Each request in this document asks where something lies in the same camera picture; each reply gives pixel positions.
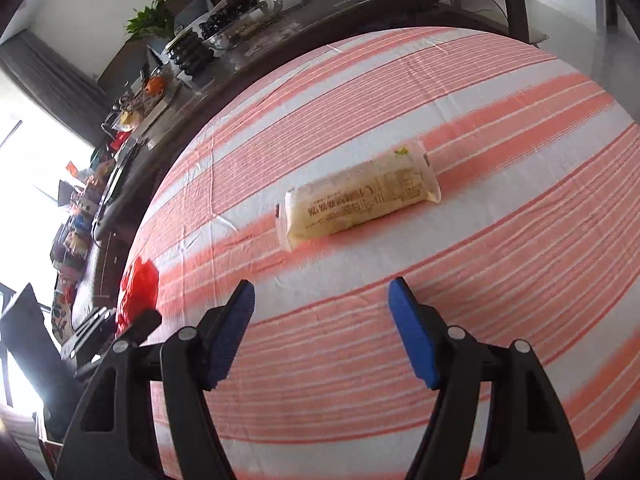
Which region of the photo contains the green potted plant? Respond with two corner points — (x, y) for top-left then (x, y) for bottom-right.
(125, 0), (173, 38)

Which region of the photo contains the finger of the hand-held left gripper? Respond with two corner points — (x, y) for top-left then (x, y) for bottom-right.
(74, 308), (163, 378)

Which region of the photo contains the grey laptop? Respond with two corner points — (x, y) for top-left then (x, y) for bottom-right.
(95, 145), (146, 216)

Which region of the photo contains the red plastic bag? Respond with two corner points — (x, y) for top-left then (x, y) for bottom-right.
(115, 257), (160, 338)

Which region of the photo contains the grey curtain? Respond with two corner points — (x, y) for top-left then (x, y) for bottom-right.
(0, 30), (111, 146)

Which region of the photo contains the beige snack packet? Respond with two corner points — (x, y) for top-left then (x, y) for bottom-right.
(276, 141), (442, 252)

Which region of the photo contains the row of small boxes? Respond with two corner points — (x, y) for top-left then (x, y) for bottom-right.
(50, 160), (111, 286)

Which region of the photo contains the glass fruit bowl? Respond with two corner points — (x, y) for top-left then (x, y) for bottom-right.
(117, 72), (178, 126)

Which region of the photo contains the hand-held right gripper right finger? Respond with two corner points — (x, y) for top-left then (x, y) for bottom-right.
(389, 276), (586, 480)

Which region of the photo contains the orange white striped tablecloth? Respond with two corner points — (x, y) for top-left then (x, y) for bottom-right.
(120, 27), (640, 480)

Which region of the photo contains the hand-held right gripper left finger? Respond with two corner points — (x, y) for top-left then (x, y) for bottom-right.
(52, 280), (256, 480)

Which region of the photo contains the glass tray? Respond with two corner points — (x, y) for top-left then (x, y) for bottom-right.
(200, 0), (283, 48)

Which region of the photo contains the dark ribbed plant pot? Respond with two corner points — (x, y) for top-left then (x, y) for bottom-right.
(167, 30), (216, 75)

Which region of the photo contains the dark wooden table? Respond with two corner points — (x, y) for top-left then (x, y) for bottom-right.
(90, 0), (536, 241)

